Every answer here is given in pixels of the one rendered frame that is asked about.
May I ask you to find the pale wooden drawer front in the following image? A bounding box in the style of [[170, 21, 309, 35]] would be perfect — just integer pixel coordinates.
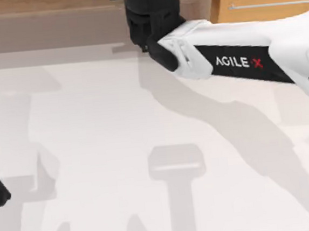
[[0, 0, 218, 54]]

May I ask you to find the long metal handle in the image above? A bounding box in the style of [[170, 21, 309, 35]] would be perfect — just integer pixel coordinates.
[[228, 0, 309, 11]]

